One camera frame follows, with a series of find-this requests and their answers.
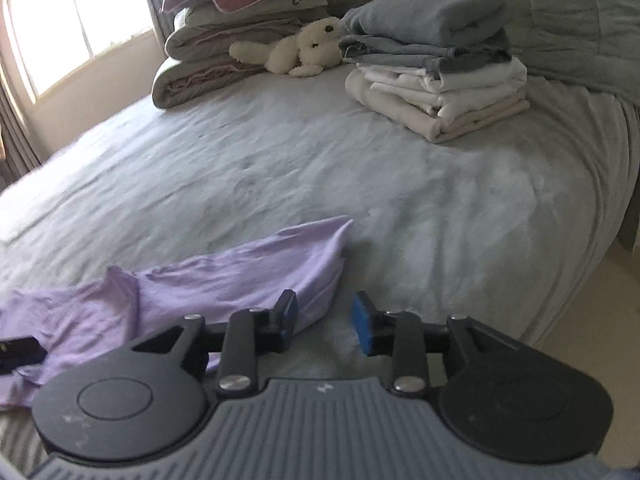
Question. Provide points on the white plush toy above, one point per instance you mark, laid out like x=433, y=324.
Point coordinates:
x=300, y=47

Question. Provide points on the window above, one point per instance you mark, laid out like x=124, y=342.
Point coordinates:
x=75, y=20

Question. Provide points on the bed with grey sheet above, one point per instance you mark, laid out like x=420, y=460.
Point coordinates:
x=300, y=170

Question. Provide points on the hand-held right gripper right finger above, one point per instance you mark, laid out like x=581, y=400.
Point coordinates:
x=362, y=325

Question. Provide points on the folded dark grey garment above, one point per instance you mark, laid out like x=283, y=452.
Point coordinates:
x=400, y=52

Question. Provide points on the folded grey knit sweater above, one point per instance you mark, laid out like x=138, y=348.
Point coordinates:
x=430, y=10

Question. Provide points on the purple pants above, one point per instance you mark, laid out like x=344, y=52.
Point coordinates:
x=175, y=290

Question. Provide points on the folded white garment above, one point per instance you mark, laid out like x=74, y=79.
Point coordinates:
x=475, y=82

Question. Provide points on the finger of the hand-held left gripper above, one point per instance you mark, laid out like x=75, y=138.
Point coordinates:
x=20, y=355

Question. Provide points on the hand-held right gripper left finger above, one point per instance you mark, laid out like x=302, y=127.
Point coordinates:
x=290, y=317

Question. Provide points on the grey patterned curtain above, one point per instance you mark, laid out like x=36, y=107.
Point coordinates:
x=17, y=130

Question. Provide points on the folded beige garment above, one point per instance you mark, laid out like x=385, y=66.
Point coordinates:
x=400, y=110

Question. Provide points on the grey pillow white piping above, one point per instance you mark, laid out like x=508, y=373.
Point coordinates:
x=260, y=7

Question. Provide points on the folded grey quilt pink trim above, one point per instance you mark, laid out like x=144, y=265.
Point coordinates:
x=200, y=82
x=215, y=37

